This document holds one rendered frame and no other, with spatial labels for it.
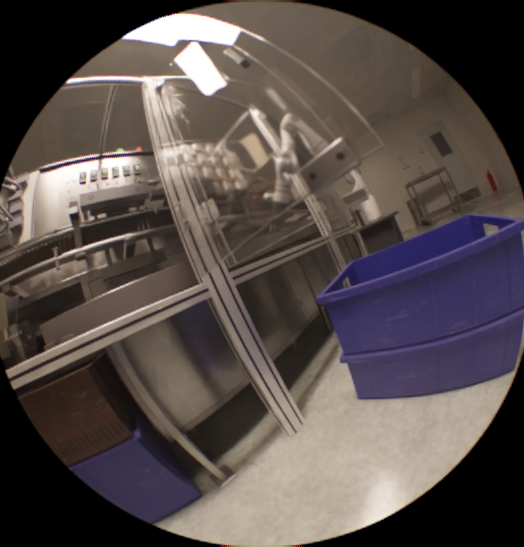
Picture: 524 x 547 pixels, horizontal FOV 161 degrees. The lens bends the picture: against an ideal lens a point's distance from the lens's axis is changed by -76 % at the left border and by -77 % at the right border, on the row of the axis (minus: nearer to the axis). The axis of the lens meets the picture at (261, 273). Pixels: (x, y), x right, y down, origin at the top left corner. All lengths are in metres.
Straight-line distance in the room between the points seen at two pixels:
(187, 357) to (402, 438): 0.78
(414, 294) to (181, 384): 0.81
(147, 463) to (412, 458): 0.66
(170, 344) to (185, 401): 0.24
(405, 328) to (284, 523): 0.58
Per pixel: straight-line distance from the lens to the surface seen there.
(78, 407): 0.56
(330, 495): 0.59
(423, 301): 0.49
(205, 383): 0.83
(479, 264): 0.50
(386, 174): 5.33
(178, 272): 0.54
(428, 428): 0.64
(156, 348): 0.75
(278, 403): 0.62
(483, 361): 0.66
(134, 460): 0.61
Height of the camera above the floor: 0.56
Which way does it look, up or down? level
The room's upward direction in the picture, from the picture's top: 25 degrees counter-clockwise
